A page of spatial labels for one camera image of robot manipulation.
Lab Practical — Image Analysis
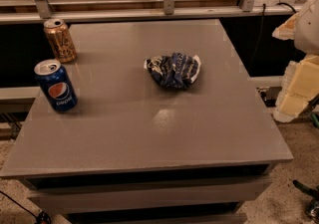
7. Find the blue chip bag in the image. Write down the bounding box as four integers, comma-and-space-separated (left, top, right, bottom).
144, 53, 201, 90

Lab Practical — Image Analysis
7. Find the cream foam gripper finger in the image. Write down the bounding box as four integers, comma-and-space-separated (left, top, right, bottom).
273, 54, 319, 122
272, 14, 298, 40

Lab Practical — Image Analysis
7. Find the grey cabinet upper drawer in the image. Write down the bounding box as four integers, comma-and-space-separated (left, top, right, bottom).
28, 175, 271, 214

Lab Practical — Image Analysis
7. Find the dark tool on floor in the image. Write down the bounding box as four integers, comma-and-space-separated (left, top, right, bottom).
292, 179, 319, 222

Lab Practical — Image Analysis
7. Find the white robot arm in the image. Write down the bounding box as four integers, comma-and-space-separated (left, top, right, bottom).
272, 0, 319, 122

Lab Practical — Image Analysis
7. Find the blue Pepsi can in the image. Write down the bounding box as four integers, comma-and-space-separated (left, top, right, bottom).
34, 59, 78, 112

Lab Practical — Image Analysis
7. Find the black cable at right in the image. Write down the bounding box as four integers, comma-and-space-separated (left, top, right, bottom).
249, 1, 297, 70

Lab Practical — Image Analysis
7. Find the black cable on floor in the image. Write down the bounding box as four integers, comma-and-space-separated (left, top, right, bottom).
0, 189, 53, 224

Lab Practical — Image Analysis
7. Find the orange gold soda can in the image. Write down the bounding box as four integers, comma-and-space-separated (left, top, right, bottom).
44, 19, 77, 63

